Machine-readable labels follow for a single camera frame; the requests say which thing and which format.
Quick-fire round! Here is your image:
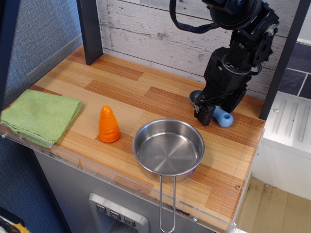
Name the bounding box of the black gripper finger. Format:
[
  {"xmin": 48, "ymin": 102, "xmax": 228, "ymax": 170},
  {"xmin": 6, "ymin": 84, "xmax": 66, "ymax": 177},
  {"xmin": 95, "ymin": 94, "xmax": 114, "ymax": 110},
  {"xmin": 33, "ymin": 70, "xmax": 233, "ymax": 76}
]
[
  {"xmin": 220, "ymin": 88, "xmax": 247, "ymax": 113},
  {"xmin": 194, "ymin": 98, "xmax": 216, "ymax": 126}
]

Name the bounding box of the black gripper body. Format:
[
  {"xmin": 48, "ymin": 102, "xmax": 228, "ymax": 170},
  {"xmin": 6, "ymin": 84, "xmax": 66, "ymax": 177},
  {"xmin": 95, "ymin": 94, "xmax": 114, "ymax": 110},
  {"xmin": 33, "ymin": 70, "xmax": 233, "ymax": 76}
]
[{"xmin": 198, "ymin": 47, "xmax": 252, "ymax": 106}]

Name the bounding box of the blue spoon with grey bowl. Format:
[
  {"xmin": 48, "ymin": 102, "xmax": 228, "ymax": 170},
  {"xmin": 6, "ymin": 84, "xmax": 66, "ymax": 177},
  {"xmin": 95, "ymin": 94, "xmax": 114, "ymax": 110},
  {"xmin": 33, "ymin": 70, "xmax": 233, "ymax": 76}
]
[{"xmin": 189, "ymin": 90, "xmax": 233, "ymax": 128}]

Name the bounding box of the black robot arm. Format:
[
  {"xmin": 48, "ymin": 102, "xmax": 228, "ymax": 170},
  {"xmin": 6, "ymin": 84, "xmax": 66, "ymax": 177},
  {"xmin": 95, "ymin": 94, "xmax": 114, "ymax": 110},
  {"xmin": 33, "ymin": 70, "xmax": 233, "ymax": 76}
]
[{"xmin": 194, "ymin": 0, "xmax": 279, "ymax": 126}]

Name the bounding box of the white ridged sink unit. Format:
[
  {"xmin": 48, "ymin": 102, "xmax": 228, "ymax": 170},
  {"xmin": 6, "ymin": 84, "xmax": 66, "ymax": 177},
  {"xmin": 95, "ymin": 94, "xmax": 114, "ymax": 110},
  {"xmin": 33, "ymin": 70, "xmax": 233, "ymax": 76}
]
[{"xmin": 252, "ymin": 92, "xmax": 311, "ymax": 200}]

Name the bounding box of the orange toy carrot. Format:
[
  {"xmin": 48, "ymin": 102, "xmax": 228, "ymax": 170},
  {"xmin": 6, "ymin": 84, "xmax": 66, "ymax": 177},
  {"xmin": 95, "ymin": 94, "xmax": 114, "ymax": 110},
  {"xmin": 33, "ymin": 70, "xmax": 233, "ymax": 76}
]
[{"xmin": 99, "ymin": 106, "xmax": 121, "ymax": 143}]

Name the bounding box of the clear acrylic edge guard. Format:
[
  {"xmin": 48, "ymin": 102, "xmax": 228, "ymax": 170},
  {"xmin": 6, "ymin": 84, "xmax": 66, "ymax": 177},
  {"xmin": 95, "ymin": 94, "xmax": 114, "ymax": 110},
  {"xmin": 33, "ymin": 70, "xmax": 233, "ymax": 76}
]
[{"xmin": 0, "ymin": 117, "xmax": 265, "ymax": 233}]

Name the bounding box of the silver dispenser button panel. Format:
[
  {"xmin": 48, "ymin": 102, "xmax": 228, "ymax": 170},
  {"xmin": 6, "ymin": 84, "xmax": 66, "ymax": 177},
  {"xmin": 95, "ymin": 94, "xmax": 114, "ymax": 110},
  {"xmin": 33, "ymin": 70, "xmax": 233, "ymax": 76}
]
[{"xmin": 89, "ymin": 193, "xmax": 149, "ymax": 233}]

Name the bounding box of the green folded cloth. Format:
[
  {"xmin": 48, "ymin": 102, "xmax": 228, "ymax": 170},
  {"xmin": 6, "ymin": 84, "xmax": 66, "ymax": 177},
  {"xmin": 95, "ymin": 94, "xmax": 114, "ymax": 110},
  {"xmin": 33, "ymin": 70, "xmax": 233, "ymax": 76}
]
[{"xmin": 0, "ymin": 89, "xmax": 82, "ymax": 148}]

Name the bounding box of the yellow object at corner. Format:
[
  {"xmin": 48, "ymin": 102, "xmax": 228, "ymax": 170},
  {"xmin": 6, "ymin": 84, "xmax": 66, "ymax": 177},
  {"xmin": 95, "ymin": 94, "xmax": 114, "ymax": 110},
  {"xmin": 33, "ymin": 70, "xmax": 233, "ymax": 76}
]
[{"xmin": 11, "ymin": 224, "xmax": 30, "ymax": 233}]

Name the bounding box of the dark grey right post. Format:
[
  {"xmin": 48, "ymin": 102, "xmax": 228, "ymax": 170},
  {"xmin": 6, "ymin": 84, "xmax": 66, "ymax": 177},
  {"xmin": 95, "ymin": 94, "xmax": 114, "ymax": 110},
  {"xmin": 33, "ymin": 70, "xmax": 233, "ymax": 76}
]
[{"xmin": 259, "ymin": 0, "xmax": 311, "ymax": 120}]

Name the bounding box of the dark grey post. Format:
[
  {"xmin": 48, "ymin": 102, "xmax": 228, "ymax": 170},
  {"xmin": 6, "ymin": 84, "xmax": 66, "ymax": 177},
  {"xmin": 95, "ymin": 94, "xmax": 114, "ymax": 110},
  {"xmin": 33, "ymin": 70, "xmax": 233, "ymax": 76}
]
[
  {"xmin": 259, "ymin": 0, "xmax": 311, "ymax": 120},
  {"xmin": 76, "ymin": 0, "xmax": 103, "ymax": 65}
]

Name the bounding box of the steel pot with wire handle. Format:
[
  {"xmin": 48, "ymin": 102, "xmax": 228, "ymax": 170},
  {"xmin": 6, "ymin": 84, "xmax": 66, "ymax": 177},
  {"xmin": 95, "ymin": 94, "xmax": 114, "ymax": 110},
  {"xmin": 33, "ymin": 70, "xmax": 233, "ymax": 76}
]
[{"xmin": 132, "ymin": 118, "xmax": 206, "ymax": 233}]

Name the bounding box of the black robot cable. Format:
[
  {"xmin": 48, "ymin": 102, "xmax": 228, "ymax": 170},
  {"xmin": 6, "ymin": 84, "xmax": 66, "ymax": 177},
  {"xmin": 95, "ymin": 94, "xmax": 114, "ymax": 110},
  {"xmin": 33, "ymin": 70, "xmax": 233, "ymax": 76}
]
[{"xmin": 169, "ymin": 0, "xmax": 219, "ymax": 33}]

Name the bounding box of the dark grey left post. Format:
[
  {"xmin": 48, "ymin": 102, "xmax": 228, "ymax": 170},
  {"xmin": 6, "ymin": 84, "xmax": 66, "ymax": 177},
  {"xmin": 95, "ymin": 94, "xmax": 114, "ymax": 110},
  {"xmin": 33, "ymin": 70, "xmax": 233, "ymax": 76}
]
[{"xmin": 76, "ymin": 0, "xmax": 103, "ymax": 65}]

